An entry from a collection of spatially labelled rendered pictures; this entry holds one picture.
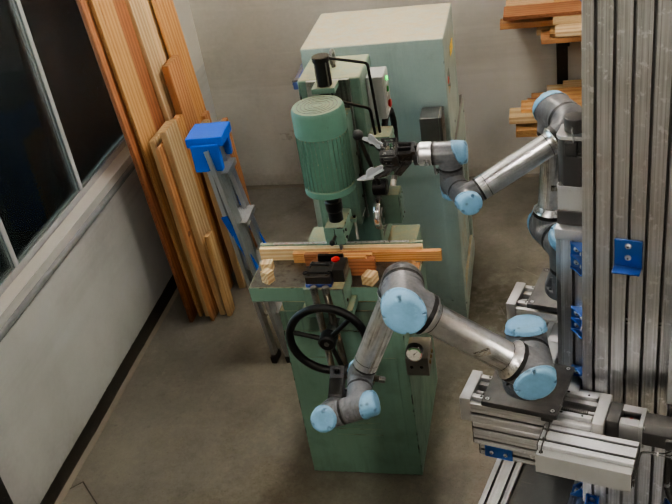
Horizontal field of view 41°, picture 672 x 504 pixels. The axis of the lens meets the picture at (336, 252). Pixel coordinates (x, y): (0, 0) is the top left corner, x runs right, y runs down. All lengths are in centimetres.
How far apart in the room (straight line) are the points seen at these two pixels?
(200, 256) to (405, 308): 236
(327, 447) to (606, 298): 142
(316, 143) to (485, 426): 103
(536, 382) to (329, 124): 104
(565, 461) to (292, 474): 141
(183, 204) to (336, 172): 154
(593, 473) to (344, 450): 125
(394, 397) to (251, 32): 272
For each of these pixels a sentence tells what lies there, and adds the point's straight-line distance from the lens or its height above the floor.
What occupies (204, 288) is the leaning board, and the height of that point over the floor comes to 20.
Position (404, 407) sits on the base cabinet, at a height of 35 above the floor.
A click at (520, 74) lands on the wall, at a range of 526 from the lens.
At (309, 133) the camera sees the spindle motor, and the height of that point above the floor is 145.
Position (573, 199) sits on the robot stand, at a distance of 259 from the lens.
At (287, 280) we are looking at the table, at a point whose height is 90.
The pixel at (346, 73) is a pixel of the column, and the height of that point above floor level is 152.
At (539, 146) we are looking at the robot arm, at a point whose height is 138.
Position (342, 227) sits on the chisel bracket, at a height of 107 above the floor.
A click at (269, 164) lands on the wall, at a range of 572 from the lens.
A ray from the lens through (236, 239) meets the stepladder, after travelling 393.
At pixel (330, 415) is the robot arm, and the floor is 91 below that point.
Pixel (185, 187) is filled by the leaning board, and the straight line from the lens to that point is 434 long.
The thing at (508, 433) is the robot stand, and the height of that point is 65.
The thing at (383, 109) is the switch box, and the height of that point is 136.
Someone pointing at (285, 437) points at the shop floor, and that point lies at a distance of 389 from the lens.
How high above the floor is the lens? 262
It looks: 32 degrees down
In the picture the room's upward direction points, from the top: 10 degrees counter-clockwise
